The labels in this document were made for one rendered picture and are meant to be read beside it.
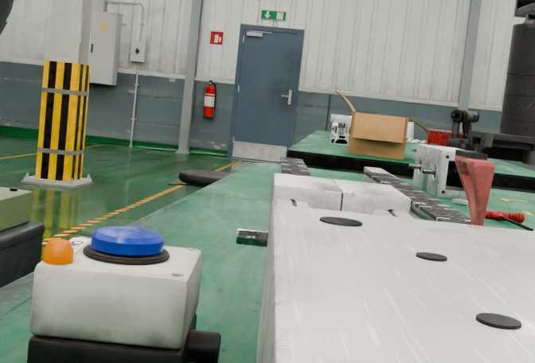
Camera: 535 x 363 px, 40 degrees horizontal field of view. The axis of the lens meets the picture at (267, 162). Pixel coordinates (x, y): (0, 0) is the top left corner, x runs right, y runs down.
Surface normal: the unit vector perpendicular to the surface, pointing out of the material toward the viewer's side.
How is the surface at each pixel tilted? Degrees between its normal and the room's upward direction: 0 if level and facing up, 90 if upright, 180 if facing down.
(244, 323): 0
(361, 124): 63
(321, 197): 90
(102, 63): 90
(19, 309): 0
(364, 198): 90
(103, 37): 90
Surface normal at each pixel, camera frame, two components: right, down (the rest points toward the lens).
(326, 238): 0.11, -0.99
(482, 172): -0.03, 0.44
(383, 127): -0.11, -0.30
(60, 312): 0.00, 0.08
